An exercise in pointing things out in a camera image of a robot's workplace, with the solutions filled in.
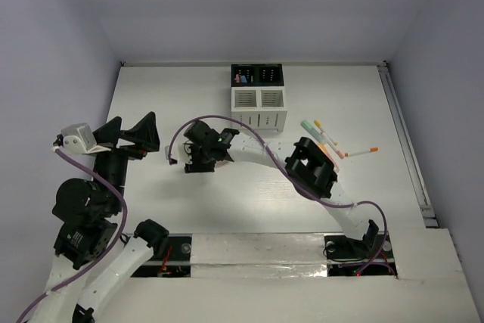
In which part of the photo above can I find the white four-slot pen organizer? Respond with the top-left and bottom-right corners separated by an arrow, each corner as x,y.
231,64 -> 287,133

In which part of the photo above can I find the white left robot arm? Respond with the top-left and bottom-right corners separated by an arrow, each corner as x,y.
18,111 -> 169,322

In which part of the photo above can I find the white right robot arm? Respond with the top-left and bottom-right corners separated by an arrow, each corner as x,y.
177,120 -> 379,256

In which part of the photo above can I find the orange pink pastel highlighter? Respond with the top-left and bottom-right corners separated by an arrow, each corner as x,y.
318,143 -> 340,172

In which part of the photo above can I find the orange-capped white pen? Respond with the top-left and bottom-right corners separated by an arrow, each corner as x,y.
344,147 -> 379,158

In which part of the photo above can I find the aluminium rail right edge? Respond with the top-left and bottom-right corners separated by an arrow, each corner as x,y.
377,62 -> 440,228

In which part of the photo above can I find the long green highlighter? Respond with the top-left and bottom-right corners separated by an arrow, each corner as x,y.
300,120 -> 325,144

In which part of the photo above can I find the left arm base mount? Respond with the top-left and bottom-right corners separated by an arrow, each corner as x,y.
132,234 -> 192,278

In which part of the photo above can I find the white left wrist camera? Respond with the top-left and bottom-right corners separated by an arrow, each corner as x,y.
52,123 -> 112,155

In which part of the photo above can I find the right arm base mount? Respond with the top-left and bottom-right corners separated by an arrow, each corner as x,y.
323,234 -> 397,277

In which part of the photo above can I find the yellow-capped white pen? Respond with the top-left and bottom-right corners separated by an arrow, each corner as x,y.
314,120 -> 345,159

